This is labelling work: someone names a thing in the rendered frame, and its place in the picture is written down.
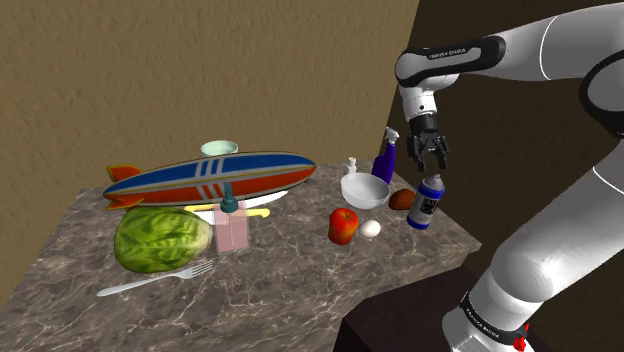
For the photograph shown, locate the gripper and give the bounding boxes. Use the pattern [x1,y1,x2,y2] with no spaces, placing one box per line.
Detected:
[407,113,450,174]

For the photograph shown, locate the purple spray bottle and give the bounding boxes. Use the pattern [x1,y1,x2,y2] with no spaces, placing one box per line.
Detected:
[371,127,401,186]

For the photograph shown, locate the blue and white spray can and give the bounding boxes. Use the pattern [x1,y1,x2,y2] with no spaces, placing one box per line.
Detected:
[406,173,446,231]

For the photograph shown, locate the brown egg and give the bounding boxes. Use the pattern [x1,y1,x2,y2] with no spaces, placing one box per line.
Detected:
[388,188,417,211]

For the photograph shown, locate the white bowl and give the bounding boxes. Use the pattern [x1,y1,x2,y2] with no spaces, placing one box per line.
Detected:
[340,172,392,211]

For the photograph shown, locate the white egg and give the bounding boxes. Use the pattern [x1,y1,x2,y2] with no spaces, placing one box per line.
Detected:
[358,219,382,239]

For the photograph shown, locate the red apple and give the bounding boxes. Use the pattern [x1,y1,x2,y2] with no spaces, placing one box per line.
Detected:
[327,207,360,246]

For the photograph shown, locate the pale green bowl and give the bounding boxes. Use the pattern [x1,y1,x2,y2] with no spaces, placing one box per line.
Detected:
[200,140,240,158]

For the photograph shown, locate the pink soap dispenser bottle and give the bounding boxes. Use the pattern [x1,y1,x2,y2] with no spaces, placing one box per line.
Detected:
[212,182,250,254]

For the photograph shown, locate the blue and red toy airship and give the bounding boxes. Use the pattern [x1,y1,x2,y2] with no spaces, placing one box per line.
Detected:
[102,151,318,212]

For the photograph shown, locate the green lettuce head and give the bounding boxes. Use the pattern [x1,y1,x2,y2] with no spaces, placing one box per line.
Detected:
[113,206,215,275]

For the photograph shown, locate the silver fork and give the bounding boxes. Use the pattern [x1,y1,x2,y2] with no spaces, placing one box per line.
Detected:
[96,260,215,298]

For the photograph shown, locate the yellow handled knife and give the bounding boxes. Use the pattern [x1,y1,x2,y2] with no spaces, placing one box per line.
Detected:
[183,189,290,219]

